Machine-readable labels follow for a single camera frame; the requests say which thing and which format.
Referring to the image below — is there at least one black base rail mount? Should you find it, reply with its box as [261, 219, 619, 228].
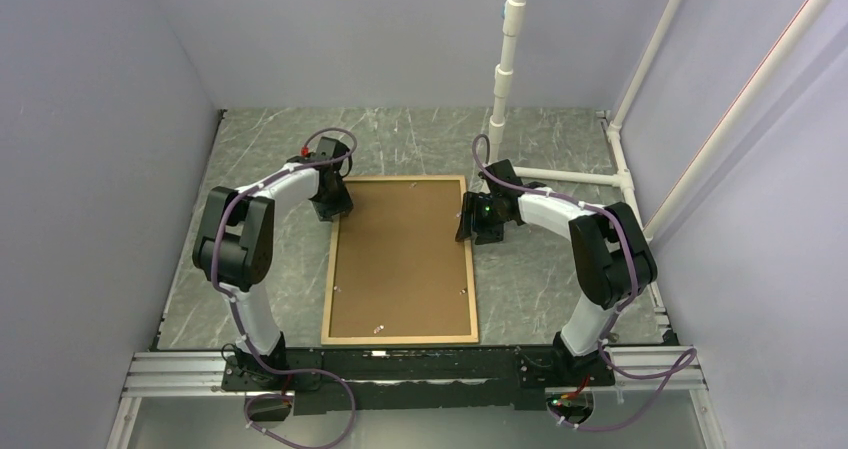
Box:
[221, 345, 615, 415]

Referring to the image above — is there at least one wooden picture frame green inlay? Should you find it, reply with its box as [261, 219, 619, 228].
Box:
[321, 174, 481, 347]

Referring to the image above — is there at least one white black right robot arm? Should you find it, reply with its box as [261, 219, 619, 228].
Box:
[455, 160, 658, 384]

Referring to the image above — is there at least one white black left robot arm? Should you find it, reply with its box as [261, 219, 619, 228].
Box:
[192, 128, 358, 389]

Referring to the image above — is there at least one white pvc pipe stand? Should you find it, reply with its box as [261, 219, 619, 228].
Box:
[487, 0, 848, 242]

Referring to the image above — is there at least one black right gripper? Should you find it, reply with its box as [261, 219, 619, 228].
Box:
[455, 192, 509, 245]

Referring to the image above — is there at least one brown mdf backing board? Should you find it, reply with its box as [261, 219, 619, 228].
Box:
[329, 180, 472, 338]

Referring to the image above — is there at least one aluminium extrusion rail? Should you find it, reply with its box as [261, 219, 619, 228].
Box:
[106, 351, 225, 449]

